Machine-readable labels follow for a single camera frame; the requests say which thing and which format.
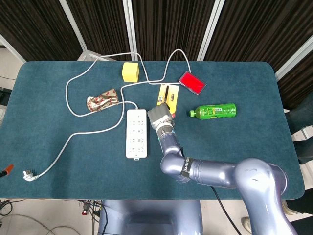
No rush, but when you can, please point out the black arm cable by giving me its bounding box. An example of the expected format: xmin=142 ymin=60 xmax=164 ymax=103
xmin=210 ymin=187 xmax=242 ymax=235

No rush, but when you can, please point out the white power plug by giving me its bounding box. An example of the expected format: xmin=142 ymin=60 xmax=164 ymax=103
xmin=22 ymin=170 xmax=40 ymax=182

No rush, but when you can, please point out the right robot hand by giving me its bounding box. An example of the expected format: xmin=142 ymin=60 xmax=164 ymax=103
xmin=147 ymin=102 xmax=176 ymax=131

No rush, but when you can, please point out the black box device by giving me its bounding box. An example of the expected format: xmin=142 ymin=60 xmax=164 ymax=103
xmin=0 ymin=87 xmax=12 ymax=106

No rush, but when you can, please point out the orange handled tool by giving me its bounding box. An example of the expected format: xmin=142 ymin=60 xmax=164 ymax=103
xmin=0 ymin=164 xmax=14 ymax=177

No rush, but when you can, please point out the white shoe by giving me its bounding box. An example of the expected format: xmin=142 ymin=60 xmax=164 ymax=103
xmin=241 ymin=216 xmax=251 ymax=233

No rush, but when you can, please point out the white partition post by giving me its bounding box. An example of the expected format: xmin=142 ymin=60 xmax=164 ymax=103
xmin=0 ymin=33 xmax=26 ymax=63
xmin=275 ymin=34 xmax=313 ymax=81
xmin=123 ymin=0 xmax=137 ymax=61
xmin=58 ymin=0 xmax=98 ymax=62
xmin=197 ymin=0 xmax=225 ymax=62

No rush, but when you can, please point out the teal table mat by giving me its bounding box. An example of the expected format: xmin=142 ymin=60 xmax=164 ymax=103
xmin=0 ymin=61 xmax=305 ymax=200

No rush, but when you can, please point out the white power strip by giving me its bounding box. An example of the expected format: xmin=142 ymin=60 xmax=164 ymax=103
xmin=125 ymin=109 xmax=148 ymax=162

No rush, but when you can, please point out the razor in yellow blister pack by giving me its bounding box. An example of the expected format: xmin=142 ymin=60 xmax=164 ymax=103
xmin=156 ymin=84 xmax=180 ymax=119

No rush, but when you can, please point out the blue-grey robot torso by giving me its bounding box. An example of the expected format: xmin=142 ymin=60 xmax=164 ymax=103
xmin=97 ymin=199 xmax=203 ymax=235

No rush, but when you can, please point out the dark teal chair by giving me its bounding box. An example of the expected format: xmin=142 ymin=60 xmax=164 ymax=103
xmin=285 ymin=96 xmax=313 ymax=165

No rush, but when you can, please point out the red ink pad case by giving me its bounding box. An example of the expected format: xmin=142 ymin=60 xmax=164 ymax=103
xmin=178 ymin=70 xmax=207 ymax=95

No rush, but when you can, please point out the green drink bottle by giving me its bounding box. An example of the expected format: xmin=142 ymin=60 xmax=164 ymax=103
xmin=189 ymin=103 xmax=237 ymax=121

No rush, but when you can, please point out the gold red foil wrapper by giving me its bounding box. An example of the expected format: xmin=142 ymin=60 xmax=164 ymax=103
xmin=87 ymin=87 xmax=120 ymax=112

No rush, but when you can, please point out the grey-white power strip cable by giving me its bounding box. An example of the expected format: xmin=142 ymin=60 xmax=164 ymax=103
xmin=36 ymin=48 xmax=193 ymax=178

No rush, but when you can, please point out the yellow sponge cube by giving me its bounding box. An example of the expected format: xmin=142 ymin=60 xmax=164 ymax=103
xmin=121 ymin=62 xmax=140 ymax=83

